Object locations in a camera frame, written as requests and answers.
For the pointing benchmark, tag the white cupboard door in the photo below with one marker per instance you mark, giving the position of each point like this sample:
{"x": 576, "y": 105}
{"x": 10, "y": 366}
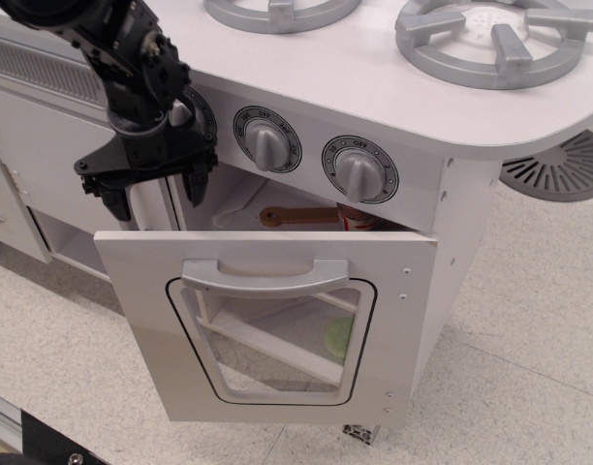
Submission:
{"x": 39, "y": 146}

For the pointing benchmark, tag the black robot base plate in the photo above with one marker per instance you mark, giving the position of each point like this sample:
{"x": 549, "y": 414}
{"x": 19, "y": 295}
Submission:
{"x": 28, "y": 440}

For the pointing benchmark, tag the grey oven knob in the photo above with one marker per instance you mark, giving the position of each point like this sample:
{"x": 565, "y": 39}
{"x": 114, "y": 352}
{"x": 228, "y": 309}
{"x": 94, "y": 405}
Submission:
{"x": 267, "y": 139}
{"x": 202, "y": 114}
{"x": 361, "y": 170}

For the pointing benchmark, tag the green toy food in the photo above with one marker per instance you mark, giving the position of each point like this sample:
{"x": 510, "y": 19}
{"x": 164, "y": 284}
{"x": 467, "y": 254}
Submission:
{"x": 337, "y": 336}

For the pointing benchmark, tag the grey perforated vent panel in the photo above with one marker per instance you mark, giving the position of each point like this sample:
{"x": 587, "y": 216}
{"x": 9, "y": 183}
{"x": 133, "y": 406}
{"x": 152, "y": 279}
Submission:
{"x": 51, "y": 73}

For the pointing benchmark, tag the white toy kitchen cabinet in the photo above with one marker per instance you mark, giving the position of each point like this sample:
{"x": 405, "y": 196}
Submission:
{"x": 447, "y": 141}

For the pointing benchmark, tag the grey stove burner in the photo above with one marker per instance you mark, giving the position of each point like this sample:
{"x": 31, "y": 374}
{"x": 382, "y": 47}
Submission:
{"x": 493, "y": 45}
{"x": 280, "y": 17}

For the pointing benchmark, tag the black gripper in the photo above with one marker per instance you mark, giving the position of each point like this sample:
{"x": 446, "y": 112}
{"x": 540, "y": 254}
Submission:
{"x": 141, "y": 152}

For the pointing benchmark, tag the red white can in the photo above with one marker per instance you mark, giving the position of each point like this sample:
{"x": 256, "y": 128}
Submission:
{"x": 355, "y": 220}

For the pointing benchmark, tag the grey left stove burner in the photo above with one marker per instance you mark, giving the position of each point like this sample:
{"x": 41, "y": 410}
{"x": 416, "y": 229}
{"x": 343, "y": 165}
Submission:
{"x": 280, "y": 17}

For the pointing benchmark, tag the grey middle oven knob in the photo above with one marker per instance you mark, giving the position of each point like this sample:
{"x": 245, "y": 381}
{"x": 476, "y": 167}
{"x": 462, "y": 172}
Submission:
{"x": 267, "y": 139}

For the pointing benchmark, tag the grey left oven knob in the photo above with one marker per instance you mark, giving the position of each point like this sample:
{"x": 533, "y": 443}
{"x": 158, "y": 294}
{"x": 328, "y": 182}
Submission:
{"x": 202, "y": 114}

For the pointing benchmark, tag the white paper sheet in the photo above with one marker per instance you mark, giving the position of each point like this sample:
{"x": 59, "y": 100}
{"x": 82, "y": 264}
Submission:
{"x": 235, "y": 212}

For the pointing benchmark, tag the grey right stove burner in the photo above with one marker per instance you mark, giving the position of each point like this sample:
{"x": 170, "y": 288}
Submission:
{"x": 493, "y": 45}

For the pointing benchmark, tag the grey right oven knob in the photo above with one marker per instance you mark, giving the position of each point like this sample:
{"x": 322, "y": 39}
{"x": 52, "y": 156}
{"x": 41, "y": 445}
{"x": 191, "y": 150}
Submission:
{"x": 361, "y": 170}

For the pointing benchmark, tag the grey slotted round disc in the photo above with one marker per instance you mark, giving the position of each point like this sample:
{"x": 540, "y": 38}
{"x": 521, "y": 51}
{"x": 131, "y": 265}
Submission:
{"x": 563, "y": 173}

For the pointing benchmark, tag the aluminium extrusion frame foot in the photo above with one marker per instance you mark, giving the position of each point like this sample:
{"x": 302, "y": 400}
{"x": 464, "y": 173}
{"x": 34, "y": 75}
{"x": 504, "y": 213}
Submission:
{"x": 364, "y": 433}

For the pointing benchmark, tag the white oven door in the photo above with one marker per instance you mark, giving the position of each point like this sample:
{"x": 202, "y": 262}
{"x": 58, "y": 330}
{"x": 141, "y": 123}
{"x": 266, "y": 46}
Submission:
{"x": 219, "y": 358}

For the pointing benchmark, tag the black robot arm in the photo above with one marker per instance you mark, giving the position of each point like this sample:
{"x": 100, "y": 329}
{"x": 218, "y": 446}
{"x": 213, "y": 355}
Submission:
{"x": 149, "y": 101}

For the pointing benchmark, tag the wooden spoon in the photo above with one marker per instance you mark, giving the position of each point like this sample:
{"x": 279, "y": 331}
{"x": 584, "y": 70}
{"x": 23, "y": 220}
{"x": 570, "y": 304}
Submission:
{"x": 275, "y": 216}

